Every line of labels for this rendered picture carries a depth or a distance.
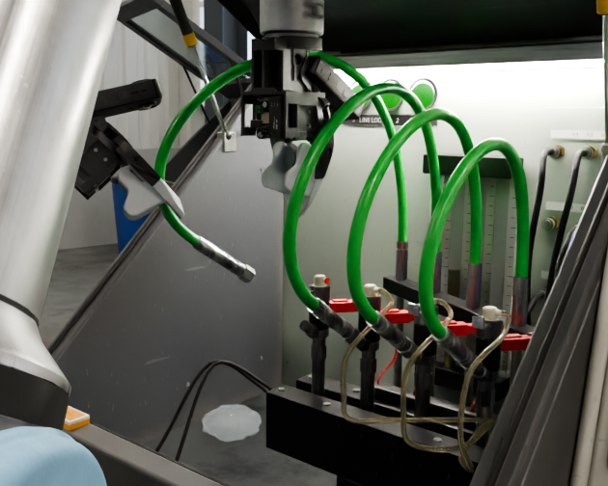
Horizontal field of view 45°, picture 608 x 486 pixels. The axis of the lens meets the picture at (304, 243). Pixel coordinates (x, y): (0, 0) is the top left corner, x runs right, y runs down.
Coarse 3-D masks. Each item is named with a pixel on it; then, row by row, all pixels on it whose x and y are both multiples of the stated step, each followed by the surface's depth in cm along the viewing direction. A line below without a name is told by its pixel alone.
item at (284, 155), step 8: (280, 144) 89; (288, 144) 90; (272, 152) 89; (280, 152) 89; (288, 152) 90; (272, 160) 89; (280, 160) 89; (288, 160) 90; (272, 168) 88; (280, 168) 89; (288, 168) 90; (264, 176) 88; (272, 176) 89; (280, 176) 90; (264, 184) 88; (272, 184) 89; (280, 184) 90; (288, 192) 90; (288, 200) 91
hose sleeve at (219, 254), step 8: (200, 240) 94; (200, 248) 94; (208, 248) 95; (216, 248) 96; (208, 256) 96; (216, 256) 96; (224, 256) 96; (232, 256) 97; (224, 264) 96; (232, 264) 97; (240, 264) 98; (232, 272) 98; (240, 272) 98
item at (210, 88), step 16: (240, 64) 94; (336, 64) 100; (224, 80) 92; (368, 80) 103; (192, 96) 92; (208, 96) 92; (192, 112) 91; (384, 112) 104; (176, 128) 90; (160, 144) 91; (160, 160) 90; (400, 160) 107; (160, 176) 91; (400, 176) 108; (400, 192) 108; (160, 208) 92; (400, 208) 109; (176, 224) 92; (400, 224) 109; (192, 240) 94; (400, 240) 110
